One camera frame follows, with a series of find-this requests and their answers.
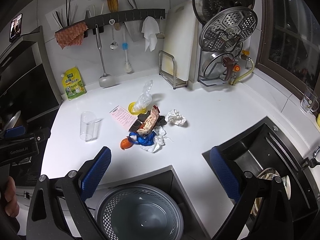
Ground clear plastic cup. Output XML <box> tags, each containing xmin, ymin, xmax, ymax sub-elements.
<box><xmin>80</xmin><ymin>111</ymin><xmax>102</xmax><ymax>142</ymax></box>

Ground orange peel piece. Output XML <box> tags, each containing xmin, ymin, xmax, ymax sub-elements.
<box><xmin>120</xmin><ymin>138</ymin><xmax>133</xmax><ymax>150</ymax></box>

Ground pink paper receipt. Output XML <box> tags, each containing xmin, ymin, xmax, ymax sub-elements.
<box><xmin>110</xmin><ymin>106</ymin><xmax>137</xmax><ymax>131</ymax></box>

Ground blue ribbon strap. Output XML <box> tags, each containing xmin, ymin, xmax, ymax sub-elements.
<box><xmin>128</xmin><ymin>130</ymin><xmax>157</xmax><ymax>147</ymax></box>

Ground red patterned snack wrapper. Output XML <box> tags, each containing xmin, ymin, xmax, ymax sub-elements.
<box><xmin>137</xmin><ymin>105</ymin><xmax>160</xmax><ymax>135</ymax></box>

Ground white tissue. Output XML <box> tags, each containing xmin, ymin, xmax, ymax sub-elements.
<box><xmin>140</xmin><ymin>126</ymin><xmax>172</xmax><ymax>153</ymax></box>

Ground yellow plastic lid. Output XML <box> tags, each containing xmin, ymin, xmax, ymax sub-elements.
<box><xmin>128</xmin><ymin>102</ymin><xmax>147</xmax><ymax>115</ymax></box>

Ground dark grey cloth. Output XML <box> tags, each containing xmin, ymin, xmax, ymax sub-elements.
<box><xmin>129</xmin><ymin>113</ymin><xmax>167</xmax><ymax>132</ymax></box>

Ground white paper ball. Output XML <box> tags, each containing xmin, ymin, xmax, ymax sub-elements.
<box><xmin>165</xmin><ymin>109</ymin><xmax>187</xmax><ymax>126</ymax></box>

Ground clear plastic bag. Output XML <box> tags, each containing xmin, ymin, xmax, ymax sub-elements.
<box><xmin>135</xmin><ymin>80</ymin><xmax>153</xmax><ymax>108</ymax></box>

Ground grey perforated trash basket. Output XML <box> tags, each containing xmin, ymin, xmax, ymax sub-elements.
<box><xmin>95</xmin><ymin>184</ymin><xmax>184</xmax><ymax>239</ymax></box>

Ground person's left hand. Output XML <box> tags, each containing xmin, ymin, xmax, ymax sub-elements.
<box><xmin>4</xmin><ymin>176</ymin><xmax>20</xmax><ymax>218</ymax></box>

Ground dishes in sink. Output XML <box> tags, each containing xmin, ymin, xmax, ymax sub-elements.
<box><xmin>251</xmin><ymin>167</ymin><xmax>292</xmax><ymax>217</ymax></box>

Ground black range hood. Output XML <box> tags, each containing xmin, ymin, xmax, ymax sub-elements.
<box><xmin>1</xmin><ymin>27</ymin><xmax>62</xmax><ymax>131</ymax></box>

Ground yellow green seasoning pouch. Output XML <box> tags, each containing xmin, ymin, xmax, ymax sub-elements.
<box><xmin>62</xmin><ymin>67</ymin><xmax>86</xmax><ymax>100</ymax></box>

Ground grey spatula ladle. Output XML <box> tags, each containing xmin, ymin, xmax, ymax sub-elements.
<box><xmin>94</xmin><ymin>24</ymin><xmax>116</xmax><ymax>88</ymax></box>

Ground steel lid rack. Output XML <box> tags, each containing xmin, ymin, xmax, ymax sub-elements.
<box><xmin>198</xmin><ymin>43</ymin><xmax>243</xmax><ymax>87</ymax></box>

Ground glass mug on sill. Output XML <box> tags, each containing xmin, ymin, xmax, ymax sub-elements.
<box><xmin>300</xmin><ymin>86</ymin><xmax>319</xmax><ymax>113</ymax></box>

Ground steel cutting board rack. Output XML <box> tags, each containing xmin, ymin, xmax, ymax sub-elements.
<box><xmin>158</xmin><ymin>50</ymin><xmax>188</xmax><ymax>90</ymax></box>

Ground orange gas valve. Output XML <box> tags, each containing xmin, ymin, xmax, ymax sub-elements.
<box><xmin>233</xmin><ymin>64</ymin><xmax>241</xmax><ymax>73</ymax></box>

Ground blue white bottle brush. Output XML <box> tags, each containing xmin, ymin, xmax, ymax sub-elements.
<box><xmin>122</xmin><ymin>24</ymin><xmax>132</xmax><ymax>74</ymax></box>

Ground orange dish rag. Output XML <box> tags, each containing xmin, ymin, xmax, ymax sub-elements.
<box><xmin>55</xmin><ymin>22</ymin><xmax>88</xmax><ymax>49</ymax></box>

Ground small steel spoon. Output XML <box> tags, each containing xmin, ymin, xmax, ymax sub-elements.
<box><xmin>110</xmin><ymin>25</ymin><xmax>118</xmax><ymax>50</ymax></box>

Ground steel steamer tray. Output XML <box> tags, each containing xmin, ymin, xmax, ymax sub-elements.
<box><xmin>199</xmin><ymin>7</ymin><xmax>258</xmax><ymax>52</ymax></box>

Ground chopsticks in holder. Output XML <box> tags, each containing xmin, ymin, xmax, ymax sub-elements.
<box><xmin>49</xmin><ymin>0</ymin><xmax>78</xmax><ymax>30</ymax></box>

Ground white hanging cloth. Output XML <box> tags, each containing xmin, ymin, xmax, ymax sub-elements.
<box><xmin>141</xmin><ymin>16</ymin><xmax>160</xmax><ymax>51</ymax></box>

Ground white cutting board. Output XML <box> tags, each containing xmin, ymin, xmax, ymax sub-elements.
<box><xmin>162</xmin><ymin>0</ymin><xmax>197</xmax><ymax>81</ymax></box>

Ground yellow gas hose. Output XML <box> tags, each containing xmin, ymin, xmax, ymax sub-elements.
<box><xmin>229</xmin><ymin>56</ymin><xmax>255</xmax><ymax>86</ymax></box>

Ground glass lid brown handle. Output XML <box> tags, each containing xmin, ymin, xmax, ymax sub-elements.
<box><xmin>200</xmin><ymin>51</ymin><xmax>238</xmax><ymax>81</ymax></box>

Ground dark window frame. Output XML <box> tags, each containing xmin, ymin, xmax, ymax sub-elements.
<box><xmin>258</xmin><ymin>0</ymin><xmax>319</xmax><ymax>98</ymax></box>

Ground black wall utensil rail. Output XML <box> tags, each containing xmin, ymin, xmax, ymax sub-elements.
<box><xmin>55</xmin><ymin>8</ymin><xmax>166</xmax><ymax>34</ymax></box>

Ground wooden handled brush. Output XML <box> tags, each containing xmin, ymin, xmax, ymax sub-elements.
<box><xmin>107</xmin><ymin>0</ymin><xmax>121</xmax><ymax>31</ymax></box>

